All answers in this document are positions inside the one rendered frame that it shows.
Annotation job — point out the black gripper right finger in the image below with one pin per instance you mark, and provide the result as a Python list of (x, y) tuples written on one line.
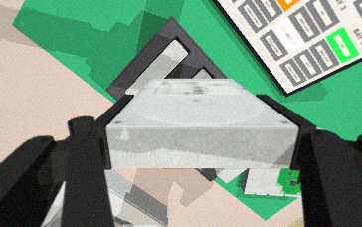
[(331, 184)]

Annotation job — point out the green mat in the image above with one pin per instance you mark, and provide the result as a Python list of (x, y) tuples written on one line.
[(97, 39)]

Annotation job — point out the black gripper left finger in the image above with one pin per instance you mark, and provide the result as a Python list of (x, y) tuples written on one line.
[(80, 160)]

